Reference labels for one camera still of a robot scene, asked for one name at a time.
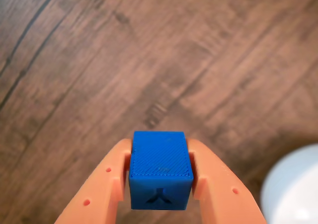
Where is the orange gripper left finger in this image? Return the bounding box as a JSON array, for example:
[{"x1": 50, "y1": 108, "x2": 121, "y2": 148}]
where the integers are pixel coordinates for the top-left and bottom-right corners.
[{"x1": 54, "y1": 138, "x2": 133, "y2": 224}]

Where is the blue cube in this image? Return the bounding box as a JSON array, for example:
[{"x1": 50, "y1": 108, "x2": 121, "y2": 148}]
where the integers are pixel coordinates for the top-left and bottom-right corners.
[{"x1": 128, "y1": 131, "x2": 194, "y2": 211}]

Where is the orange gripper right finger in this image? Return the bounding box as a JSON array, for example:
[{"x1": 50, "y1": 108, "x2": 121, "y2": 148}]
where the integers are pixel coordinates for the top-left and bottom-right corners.
[{"x1": 188, "y1": 138, "x2": 266, "y2": 224}]

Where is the white bowl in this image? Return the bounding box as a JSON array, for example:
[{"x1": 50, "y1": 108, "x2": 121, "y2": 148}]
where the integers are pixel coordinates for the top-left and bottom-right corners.
[{"x1": 260, "y1": 143, "x2": 318, "y2": 224}]

